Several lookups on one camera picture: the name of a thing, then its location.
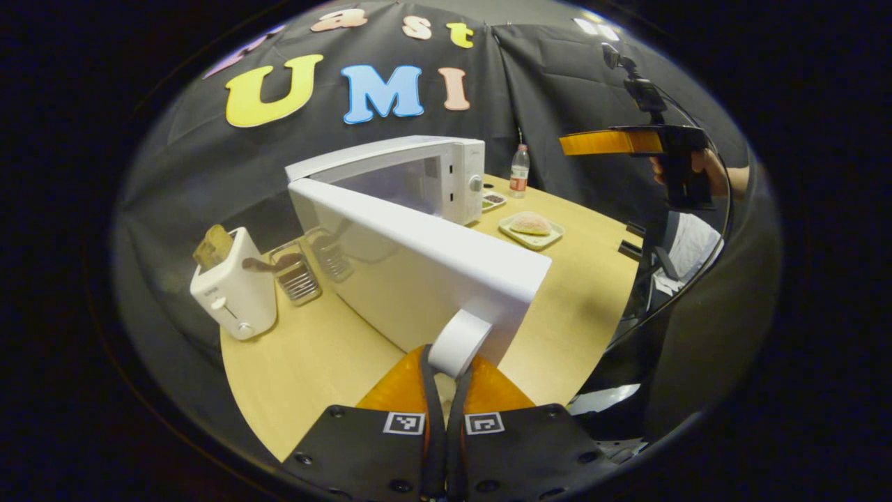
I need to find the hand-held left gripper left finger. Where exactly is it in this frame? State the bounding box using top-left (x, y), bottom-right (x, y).
top-left (281, 344), bottom-right (447, 502)

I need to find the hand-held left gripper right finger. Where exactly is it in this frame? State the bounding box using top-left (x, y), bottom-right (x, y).
top-left (446, 352), bottom-right (621, 502)

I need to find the crumb-coated bread bun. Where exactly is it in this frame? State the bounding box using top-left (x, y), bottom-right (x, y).
top-left (510, 214), bottom-right (553, 236)

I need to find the white microwave oven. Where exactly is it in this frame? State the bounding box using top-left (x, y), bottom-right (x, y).
top-left (284, 135), bottom-right (553, 381)

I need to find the person's white shirt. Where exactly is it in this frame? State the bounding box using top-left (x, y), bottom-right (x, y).
top-left (648, 211), bottom-right (723, 297)

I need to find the clear red-label water bottle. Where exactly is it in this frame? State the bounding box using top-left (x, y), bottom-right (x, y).
top-left (509, 144), bottom-right (530, 199)

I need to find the small ceiling light panel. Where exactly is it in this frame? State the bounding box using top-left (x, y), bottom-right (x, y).
top-left (575, 17), bottom-right (621, 41)

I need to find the pale green rectangular plate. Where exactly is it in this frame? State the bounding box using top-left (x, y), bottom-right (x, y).
top-left (498, 211), bottom-right (565, 252)

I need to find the white toaster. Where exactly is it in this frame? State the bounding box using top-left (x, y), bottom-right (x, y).
top-left (190, 227), bottom-right (278, 341)

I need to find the brown toast slice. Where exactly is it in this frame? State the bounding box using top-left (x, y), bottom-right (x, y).
top-left (193, 225), bottom-right (234, 271)

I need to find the small metal wire rack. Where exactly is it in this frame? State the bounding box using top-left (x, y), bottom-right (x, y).
top-left (268, 241), bottom-right (323, 307)

